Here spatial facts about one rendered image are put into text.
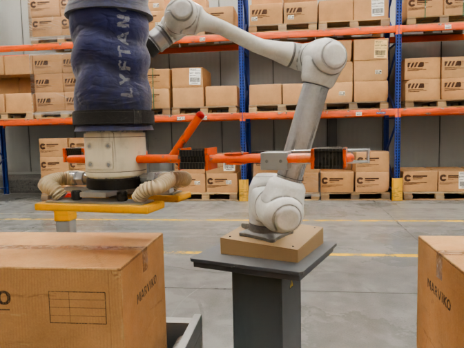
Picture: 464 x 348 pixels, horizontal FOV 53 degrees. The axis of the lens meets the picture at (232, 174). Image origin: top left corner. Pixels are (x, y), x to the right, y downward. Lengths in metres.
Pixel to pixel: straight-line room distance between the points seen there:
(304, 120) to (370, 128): 8.09
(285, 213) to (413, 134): 8.38
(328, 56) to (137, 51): 0.73
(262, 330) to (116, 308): 0.98
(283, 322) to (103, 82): 1.26
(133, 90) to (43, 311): 0.61
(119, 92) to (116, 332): 0.61
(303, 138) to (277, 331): 0.82
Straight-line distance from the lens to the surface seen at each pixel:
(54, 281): 1.26
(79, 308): 1.26
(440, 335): 1.41
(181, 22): 1.66
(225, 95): 8.53
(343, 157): 1.13
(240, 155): 1.19
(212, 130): 9.86
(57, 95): 9.49
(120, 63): 1.27
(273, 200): 1.74
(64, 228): 2.00
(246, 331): 2.11
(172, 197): 1.34
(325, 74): 1.76
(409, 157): 10.00
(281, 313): 2.01
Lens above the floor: 1.28
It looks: 5 degrees down
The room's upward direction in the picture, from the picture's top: 1 degrees counter-clockwise
